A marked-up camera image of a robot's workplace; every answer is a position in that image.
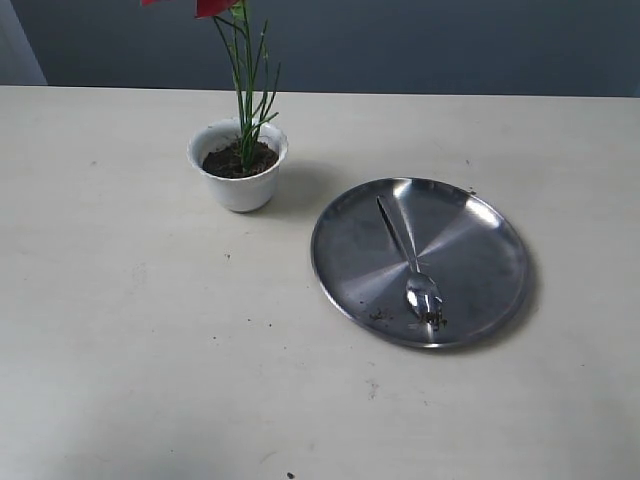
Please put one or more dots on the white scalloped flower pot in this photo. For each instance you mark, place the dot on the white scalloped flower pot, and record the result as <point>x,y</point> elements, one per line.
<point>240,195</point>

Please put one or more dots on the dark soil in pot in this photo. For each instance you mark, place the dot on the dark soil in pot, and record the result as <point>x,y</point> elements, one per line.
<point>227,162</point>

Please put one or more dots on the red artificial flower green stem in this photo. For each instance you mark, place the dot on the red artificial flower green stem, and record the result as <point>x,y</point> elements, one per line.
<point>255,83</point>

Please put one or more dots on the round stainless steel plate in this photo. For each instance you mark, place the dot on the round stainless steel plate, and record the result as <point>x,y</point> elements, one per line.
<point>483,270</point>

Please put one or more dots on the stainless steel spoon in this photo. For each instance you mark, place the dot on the stainless steel spoon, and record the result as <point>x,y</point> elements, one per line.
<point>422,294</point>

